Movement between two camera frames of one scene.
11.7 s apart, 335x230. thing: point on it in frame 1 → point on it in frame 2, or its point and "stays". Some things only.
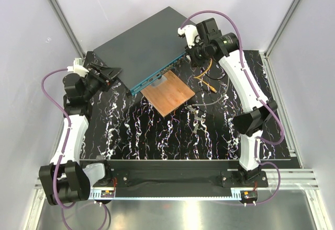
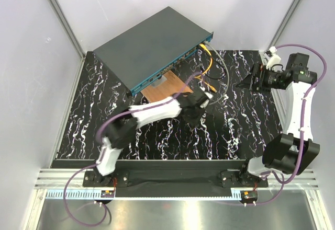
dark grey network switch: x=146 y=50 stays
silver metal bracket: x=159 y=81 stays
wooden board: x=169 y=95 stays
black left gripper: x=110 y=72 → x=194 y=121
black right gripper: x=194 y=61 → x=258 y=70
